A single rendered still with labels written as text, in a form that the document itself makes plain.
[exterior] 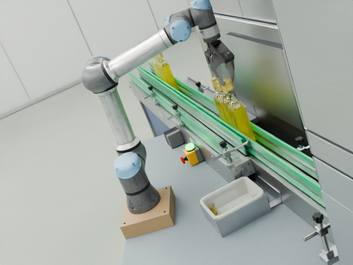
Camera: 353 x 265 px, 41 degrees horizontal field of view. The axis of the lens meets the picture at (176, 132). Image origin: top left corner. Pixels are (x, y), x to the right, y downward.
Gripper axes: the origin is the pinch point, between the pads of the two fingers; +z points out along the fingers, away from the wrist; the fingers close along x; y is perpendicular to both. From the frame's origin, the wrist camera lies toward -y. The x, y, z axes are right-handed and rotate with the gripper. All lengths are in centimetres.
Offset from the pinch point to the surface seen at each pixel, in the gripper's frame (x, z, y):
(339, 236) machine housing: 22, 6, -99
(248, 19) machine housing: -15.4, -21.0, -2.6
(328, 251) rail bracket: 15, 30, -77
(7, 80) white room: 132, 69, 583
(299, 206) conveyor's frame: 6, 37, -46
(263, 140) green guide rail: -3.9, 27.4, -9.1
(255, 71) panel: -12.3, 0.5, -1.7
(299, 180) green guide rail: 3, 26, -48
